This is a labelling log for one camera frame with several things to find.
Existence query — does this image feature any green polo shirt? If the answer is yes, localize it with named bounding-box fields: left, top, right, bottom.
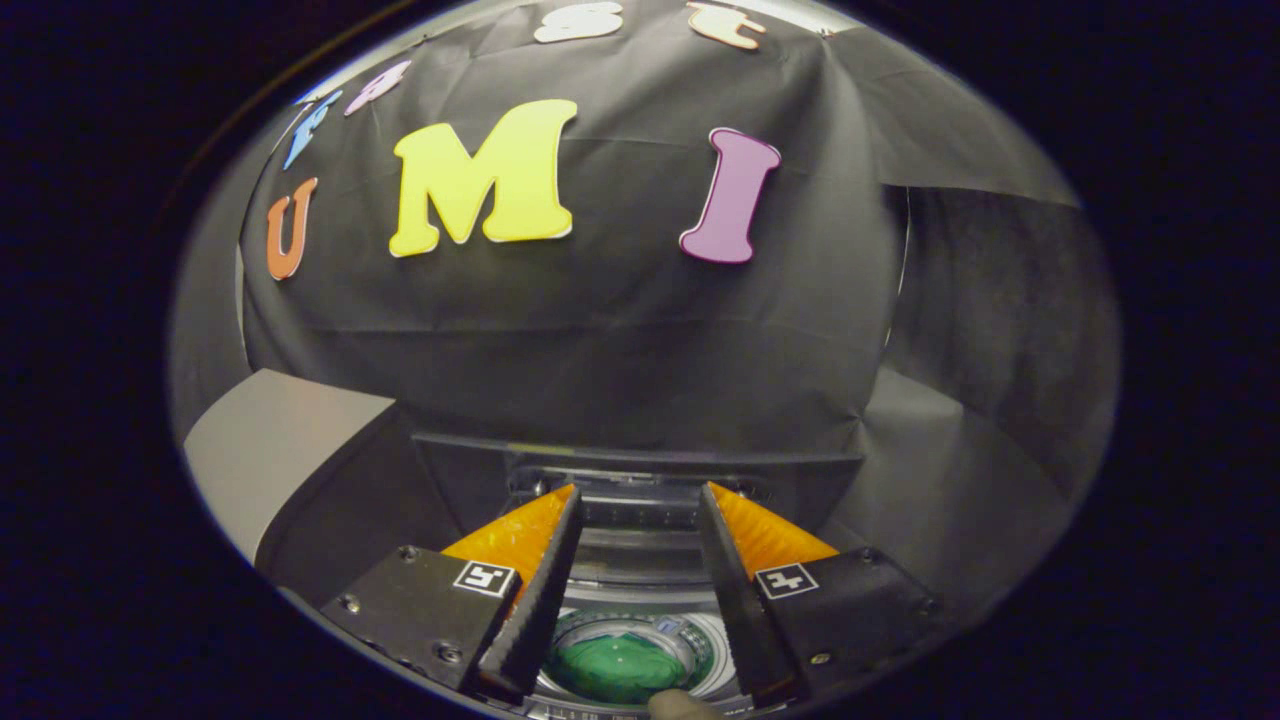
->
left=545, top=632, right=691, bottom=704

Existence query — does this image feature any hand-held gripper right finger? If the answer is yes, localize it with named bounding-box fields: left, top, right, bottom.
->
left=697, top=481, right=946, bottom=706

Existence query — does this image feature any grey cabinet with dark top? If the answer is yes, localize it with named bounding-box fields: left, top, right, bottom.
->
left=183, top=368, right=461, bottom=606

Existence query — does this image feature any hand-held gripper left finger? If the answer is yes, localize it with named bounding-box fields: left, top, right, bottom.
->
left=318, top=483, right=586, bottom=701

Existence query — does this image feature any black backdrop cloth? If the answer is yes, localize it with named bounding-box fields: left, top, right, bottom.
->
left=168, top=0, right=1121, bottom=601

